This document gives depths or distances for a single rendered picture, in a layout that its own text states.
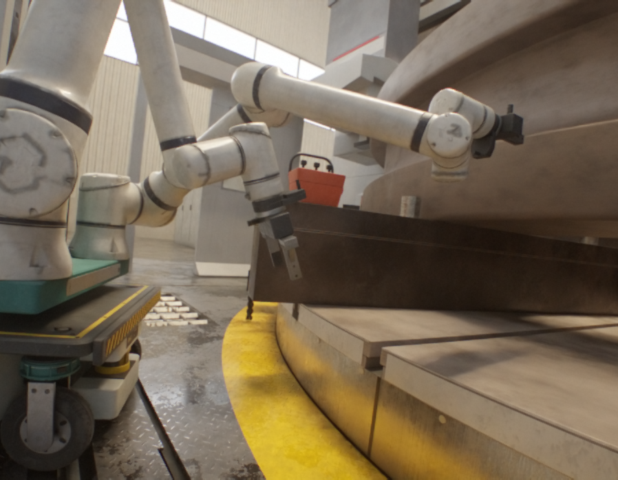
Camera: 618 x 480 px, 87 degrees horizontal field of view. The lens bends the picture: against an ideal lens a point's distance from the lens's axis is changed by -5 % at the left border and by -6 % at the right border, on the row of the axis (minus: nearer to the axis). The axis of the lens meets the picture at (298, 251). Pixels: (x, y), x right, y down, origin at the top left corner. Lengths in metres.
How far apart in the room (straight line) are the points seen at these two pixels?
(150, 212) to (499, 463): 1.21
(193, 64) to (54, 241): 3.75
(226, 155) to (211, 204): 3.60
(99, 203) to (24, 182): 0.64
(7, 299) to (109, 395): 0.36
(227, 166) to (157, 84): 0.26
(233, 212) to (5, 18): 3.64
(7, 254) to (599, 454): 1.01
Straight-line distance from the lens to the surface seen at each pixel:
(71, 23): 0.71
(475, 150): 1.06
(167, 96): 0.87
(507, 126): 1.08
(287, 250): 0.77
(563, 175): 1.25
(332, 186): 1.33
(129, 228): 4.15
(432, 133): 0.77
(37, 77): 0.66
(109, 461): 0.99
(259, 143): 0.77
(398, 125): 0.81
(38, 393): 0.89
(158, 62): 0.89
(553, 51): 1.60
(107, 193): 1.24
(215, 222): 4.34
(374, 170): 6.24
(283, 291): 1.27
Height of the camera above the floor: 0.55
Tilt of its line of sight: 2 degrees down
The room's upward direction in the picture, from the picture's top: 6 degrees clockwise
